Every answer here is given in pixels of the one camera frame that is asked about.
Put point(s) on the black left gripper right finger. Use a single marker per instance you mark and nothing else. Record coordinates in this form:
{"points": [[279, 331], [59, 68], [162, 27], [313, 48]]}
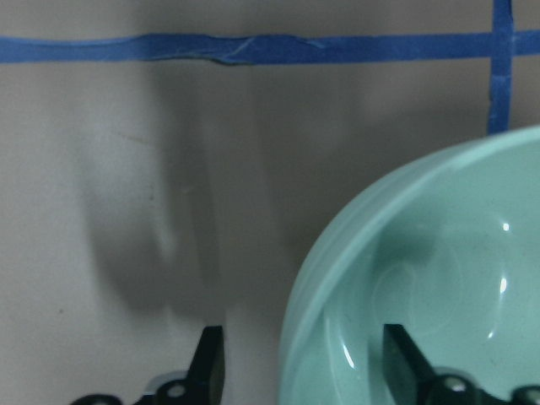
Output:
{"points": [[411, 379]]}

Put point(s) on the green ceramic bowl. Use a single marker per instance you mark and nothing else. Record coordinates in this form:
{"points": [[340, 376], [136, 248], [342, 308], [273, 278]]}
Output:
{"points": [[448, 247]]}

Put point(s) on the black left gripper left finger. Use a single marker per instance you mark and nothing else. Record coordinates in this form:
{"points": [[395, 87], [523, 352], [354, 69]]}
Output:
{"points": [[202, 383]]}

